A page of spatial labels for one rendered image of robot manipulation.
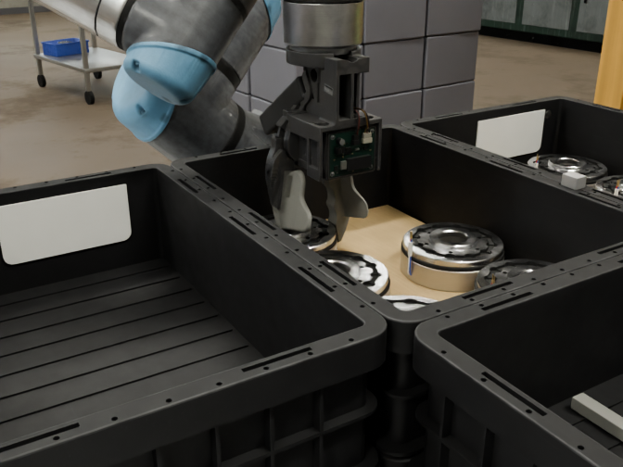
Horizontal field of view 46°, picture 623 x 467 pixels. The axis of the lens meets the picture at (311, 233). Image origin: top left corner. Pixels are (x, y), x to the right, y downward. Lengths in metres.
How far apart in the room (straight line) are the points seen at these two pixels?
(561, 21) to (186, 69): 7.16
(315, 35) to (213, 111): 0.30
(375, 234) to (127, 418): 0.51
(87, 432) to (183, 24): 0.42
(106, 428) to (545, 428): 0.22
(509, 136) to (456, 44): 2.81
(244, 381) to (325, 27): 0.37
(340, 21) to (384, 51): 2.84
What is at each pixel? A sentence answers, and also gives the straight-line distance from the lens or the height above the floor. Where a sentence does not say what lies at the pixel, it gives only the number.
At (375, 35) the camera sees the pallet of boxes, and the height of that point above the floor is 0.67.
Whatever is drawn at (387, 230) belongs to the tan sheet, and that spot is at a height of 0.83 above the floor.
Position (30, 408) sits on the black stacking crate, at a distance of 0.60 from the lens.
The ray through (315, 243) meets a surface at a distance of 0.74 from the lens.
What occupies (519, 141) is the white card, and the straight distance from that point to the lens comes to 1.07.
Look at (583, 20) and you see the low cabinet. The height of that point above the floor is 0.28.
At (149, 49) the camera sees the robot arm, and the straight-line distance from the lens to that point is 0.70.
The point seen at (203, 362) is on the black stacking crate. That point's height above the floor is 0.83.
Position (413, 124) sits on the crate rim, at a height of 0.93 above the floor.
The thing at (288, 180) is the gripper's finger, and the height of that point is 0.92.
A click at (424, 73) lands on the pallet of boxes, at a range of 3.73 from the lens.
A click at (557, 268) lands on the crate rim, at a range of 0.56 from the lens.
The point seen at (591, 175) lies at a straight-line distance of 1.00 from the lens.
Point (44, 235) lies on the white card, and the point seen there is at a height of 0.88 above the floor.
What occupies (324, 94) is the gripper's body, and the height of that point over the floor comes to 1.01.
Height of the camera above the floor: 1.16
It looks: 23 degrees down
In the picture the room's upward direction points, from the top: straight up
